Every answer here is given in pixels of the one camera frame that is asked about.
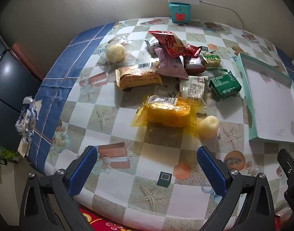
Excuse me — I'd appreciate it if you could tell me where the teal toy box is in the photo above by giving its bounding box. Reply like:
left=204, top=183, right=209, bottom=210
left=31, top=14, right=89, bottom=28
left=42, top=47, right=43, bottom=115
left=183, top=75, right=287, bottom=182
left=168, top=2, right=192, bottom=23

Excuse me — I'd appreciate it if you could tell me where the large red snack packet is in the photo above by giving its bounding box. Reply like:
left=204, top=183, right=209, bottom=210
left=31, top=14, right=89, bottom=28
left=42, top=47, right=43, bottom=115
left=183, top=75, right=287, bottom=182
left=149, top=30, right=193, bottom=57

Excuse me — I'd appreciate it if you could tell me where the black appliance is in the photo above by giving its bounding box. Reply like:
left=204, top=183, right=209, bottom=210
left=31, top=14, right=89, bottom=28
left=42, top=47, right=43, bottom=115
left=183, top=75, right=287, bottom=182
left=0, top=26, right=43, bottom=152

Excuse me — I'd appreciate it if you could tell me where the dark green snack packet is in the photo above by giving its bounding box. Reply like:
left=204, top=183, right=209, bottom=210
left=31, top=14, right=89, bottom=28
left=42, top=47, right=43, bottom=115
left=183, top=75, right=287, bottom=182
left=208, top=69, right=242, bottom=101

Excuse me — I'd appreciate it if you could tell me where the brown wooden board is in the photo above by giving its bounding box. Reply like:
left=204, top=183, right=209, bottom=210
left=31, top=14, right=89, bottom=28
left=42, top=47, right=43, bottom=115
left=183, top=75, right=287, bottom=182
left=11, top=42, right=45, bottom=82

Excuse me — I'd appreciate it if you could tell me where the tan snack packet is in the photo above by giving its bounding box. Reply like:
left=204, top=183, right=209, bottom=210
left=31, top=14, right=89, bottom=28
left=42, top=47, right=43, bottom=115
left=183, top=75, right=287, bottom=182
left=115, top=62, right=163, bottom=90

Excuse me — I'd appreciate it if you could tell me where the light green snack packet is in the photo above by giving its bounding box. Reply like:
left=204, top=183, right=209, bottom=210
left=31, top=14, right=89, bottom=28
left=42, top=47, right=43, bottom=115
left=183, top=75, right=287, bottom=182
left=200, top=52, right=222, bottom=69

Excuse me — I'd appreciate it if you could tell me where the silver green snack packet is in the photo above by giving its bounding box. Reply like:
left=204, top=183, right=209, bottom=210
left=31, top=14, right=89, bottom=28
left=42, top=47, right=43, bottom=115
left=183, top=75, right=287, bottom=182
left=144, top=37, right=162, bottom=53

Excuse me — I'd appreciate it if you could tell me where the dark red snack packet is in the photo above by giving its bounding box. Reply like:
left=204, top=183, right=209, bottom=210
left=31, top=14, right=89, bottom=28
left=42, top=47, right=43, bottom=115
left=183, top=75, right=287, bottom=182
left=184, top=56, right=206, bottom=75

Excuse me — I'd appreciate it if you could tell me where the yellow snack packet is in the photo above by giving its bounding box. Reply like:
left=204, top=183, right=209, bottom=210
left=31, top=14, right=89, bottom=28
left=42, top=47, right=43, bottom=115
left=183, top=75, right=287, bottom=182
left=130, top=95, right=207, bottom=128

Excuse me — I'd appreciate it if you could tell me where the blue white snack packet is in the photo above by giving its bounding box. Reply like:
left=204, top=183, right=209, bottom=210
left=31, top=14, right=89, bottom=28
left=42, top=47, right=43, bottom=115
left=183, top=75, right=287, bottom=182
left=15, top=96, right=42, bottom=142

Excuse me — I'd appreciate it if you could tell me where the printed checkered tablecloth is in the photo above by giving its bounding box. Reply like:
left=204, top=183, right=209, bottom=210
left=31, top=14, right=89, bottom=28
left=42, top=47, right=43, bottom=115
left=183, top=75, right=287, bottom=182
left=29, top=17, right=294, bottom=222

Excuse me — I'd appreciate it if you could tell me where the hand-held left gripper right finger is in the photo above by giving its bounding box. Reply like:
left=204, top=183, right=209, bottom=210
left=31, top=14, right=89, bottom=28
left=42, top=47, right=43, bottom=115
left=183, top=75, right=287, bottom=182
left=197, top=146, right=275, bottom=231

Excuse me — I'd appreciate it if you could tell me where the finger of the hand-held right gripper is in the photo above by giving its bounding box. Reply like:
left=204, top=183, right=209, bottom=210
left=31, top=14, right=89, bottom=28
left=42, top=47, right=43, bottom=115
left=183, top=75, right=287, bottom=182
left=277, top=149, right=294, bottom=208

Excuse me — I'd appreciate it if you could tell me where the red floral cloth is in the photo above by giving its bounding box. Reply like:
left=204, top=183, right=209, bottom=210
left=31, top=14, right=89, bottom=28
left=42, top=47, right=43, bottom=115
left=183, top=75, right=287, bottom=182
left=78, top=206, right=210, bottom=231

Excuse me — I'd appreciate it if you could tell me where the round pastry in clear wrapper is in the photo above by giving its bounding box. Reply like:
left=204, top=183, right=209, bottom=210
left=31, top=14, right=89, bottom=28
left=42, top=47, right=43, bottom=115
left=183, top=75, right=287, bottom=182
left=185, top=115, right=221, bottom=140
left=99, top=36, right=135, bottom=65

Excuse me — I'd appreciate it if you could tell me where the pink snack packet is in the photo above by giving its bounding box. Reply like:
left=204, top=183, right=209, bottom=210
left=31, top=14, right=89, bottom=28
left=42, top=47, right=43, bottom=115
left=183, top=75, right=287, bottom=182
left=154, top=48, right=189, bottom=79

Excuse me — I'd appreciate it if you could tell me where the small red snack packet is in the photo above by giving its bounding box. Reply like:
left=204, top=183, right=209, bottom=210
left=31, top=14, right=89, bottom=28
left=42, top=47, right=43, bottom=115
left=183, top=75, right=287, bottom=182
left=184, top=43, right=202, bottom=58

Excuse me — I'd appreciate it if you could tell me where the teal cardboard box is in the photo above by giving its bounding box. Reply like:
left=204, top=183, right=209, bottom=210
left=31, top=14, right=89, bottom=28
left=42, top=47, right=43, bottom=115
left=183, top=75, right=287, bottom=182
left=235, top=53, right=294, bottom=143

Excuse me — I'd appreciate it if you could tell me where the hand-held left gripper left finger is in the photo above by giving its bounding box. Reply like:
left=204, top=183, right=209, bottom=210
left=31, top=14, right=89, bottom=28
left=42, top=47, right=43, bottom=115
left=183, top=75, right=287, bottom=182
left=19, top=146, right=99, bottom=231

